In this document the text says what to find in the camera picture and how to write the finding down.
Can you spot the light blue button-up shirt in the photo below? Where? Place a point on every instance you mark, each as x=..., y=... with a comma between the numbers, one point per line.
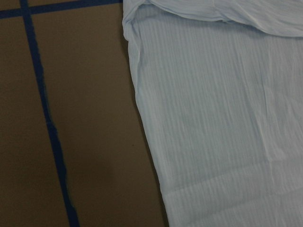
x=219, y=88

